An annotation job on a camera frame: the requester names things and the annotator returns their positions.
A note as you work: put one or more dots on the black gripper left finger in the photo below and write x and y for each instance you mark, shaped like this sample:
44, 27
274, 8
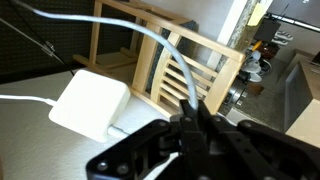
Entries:
140, 153

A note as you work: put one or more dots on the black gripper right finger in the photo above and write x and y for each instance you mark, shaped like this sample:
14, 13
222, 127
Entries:
260, 153

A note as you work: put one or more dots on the white power adapter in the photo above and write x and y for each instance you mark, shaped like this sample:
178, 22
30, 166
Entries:
90, 103

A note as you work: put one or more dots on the cardboard box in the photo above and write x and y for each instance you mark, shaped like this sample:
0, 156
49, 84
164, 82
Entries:
303, 100

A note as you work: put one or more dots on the wooden slat-back chair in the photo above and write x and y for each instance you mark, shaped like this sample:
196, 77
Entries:
226, 66

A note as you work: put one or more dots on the kitchen counter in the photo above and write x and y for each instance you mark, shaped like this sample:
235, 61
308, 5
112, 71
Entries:
238, 26

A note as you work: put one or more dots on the yellow sticky note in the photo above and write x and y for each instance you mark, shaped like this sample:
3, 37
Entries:
256, 15

